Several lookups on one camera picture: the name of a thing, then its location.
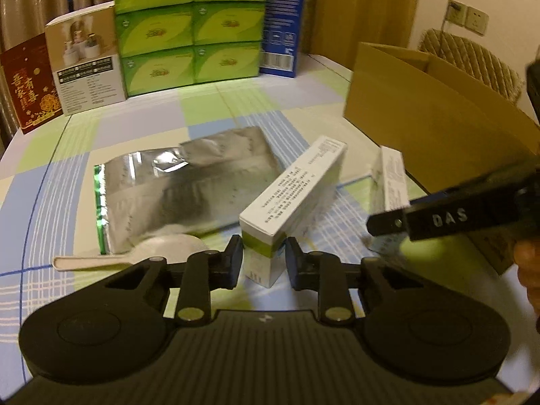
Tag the wooden door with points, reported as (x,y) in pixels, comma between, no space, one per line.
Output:
(338,26)

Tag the blue milk carton box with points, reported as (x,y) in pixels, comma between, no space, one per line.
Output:
(280,45)

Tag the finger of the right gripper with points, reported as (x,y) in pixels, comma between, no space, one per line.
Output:
(386,223)

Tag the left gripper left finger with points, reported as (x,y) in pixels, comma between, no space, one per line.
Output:
(203,273)

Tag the person right hand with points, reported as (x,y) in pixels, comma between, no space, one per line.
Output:
(526,257)

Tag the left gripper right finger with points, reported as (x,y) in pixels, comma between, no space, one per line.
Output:
(325,274)

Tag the long white slim box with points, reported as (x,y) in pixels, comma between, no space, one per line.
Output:
(388,192)

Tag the brown cardboard box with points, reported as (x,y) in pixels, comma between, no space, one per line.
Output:
(444,138)

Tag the wall power socket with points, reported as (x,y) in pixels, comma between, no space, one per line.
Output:
(468,17)

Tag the silver foil pouch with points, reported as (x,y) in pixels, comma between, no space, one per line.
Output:
(194,188)

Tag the red gift box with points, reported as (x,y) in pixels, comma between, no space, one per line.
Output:
(30,83)

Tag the quilted chair cover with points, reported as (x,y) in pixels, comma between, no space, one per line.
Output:
(475,60)

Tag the large white medicine box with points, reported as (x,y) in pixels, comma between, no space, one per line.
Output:
(289,207)

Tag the white product box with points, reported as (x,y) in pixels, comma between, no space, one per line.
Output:
(84,58)

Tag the white plastic spoon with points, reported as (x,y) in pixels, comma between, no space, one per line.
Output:
(174,248)

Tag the checkered tablecloth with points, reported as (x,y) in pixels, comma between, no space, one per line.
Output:
(148,334)

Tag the green tissue box pack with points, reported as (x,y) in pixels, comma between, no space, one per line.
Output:
(166,44)

